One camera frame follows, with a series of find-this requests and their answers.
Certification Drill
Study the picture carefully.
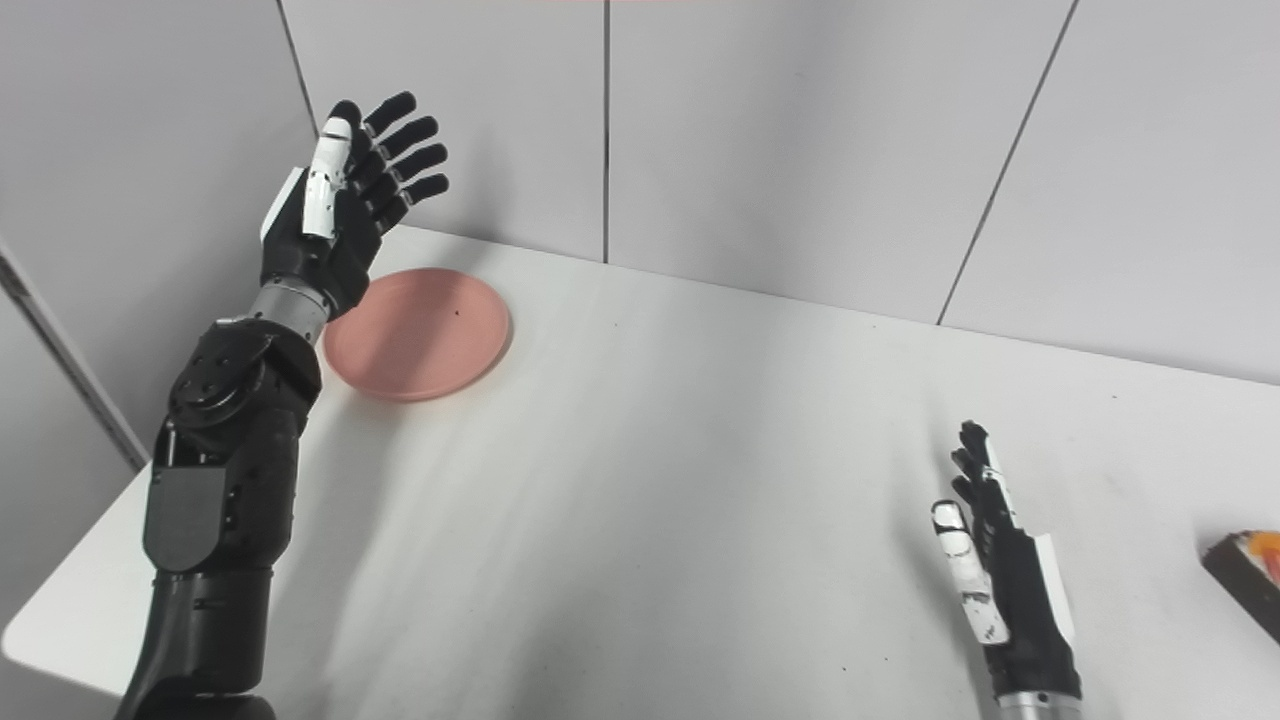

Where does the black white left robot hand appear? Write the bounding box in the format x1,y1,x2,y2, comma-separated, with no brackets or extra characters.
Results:
258,91,450,323

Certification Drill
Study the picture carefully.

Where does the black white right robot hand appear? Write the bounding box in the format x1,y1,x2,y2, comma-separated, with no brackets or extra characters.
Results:
930,420,1084,701

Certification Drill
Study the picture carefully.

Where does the chocolate cake slice with fruit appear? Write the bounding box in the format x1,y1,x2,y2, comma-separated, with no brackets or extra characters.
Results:
1201,530,1280,646

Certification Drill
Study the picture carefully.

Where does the pink round plate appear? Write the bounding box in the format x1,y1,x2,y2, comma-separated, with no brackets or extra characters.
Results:
322,267,513,403

